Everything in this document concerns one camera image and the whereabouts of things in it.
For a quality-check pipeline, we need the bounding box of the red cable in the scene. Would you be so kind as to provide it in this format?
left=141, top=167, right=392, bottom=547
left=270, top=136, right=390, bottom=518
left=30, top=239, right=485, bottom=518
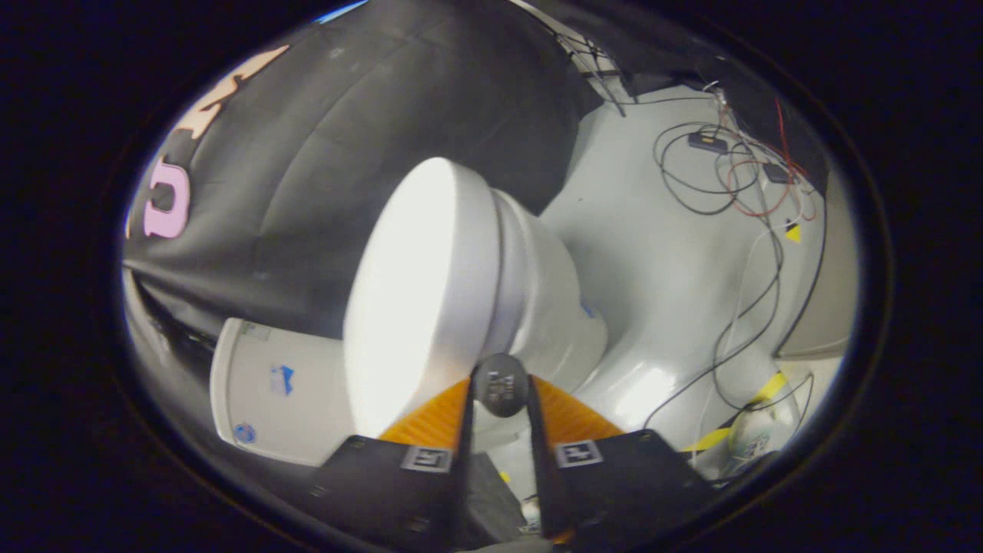
left=726, top=96, right=809, bottom=220

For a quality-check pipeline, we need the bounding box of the dark round lid tab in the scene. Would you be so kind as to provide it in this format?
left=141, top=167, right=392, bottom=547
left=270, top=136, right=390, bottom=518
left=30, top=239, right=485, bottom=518
left=471, top=353, right=531, bottom=418

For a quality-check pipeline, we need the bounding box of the white toilet lid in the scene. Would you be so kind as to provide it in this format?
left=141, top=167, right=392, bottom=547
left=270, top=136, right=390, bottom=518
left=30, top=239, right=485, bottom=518
left=343, top=157, right=501, bottom=439

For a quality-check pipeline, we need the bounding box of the white toilet tank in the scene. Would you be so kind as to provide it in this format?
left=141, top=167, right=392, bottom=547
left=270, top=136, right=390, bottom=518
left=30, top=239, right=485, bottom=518
left=210, top=317, right=362, bottom=468

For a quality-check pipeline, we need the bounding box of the white toilet seat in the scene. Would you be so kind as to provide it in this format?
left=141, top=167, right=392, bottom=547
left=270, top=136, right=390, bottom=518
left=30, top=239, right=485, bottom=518
left=480, top=188, right=538, bottom=362

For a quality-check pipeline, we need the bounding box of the white plastic bottle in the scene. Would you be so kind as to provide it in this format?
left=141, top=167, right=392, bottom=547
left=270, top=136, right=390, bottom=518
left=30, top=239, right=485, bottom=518
left=726, top=399, right=796, bottom=469

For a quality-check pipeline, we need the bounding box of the black backdrop cloth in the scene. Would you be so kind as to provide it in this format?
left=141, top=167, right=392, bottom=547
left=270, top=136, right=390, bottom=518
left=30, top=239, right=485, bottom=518
left=121, top=0, right=830, bottom=492

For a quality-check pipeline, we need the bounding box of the black light stand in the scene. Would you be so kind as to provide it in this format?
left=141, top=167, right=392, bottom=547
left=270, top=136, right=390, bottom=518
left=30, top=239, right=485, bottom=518
left=530, top=8, right=627, bottom=116

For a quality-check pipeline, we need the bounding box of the long black cable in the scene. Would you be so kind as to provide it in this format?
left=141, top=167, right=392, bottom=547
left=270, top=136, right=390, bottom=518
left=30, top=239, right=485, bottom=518
left=644, top=223, right=786, bottom=431

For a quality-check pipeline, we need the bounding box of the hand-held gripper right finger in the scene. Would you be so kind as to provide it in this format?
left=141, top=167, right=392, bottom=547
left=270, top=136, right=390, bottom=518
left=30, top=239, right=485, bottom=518
left=526, top=375, right=719, bottom=546

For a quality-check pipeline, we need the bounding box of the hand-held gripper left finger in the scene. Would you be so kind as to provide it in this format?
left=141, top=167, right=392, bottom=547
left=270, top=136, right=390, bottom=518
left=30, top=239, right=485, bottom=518
left=307, top=376, right=475, bottom=550

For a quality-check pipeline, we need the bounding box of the black looped cable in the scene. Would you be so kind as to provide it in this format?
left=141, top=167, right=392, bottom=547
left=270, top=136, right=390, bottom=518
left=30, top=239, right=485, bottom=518
left=653, top=121, right=784, bottom=217

